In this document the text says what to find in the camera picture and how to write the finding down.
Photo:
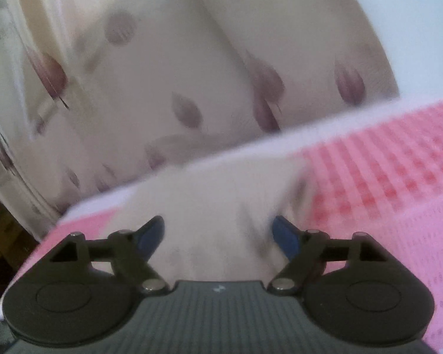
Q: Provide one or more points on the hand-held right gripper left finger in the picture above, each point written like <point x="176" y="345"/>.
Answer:
<point x="152" y="236"/>

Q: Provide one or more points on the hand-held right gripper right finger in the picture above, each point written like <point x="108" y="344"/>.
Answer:
<point x="286" y="238"/>

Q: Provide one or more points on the small cream spotted garment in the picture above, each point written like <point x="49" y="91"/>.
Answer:
<point x="214" y="210"/>

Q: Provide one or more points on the pink checked bed sheet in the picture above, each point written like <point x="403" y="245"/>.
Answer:
<point x="391" y="177"/>

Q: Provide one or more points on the cream leaf-print curtain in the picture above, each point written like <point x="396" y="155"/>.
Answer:
<point x="177" y="62"/>

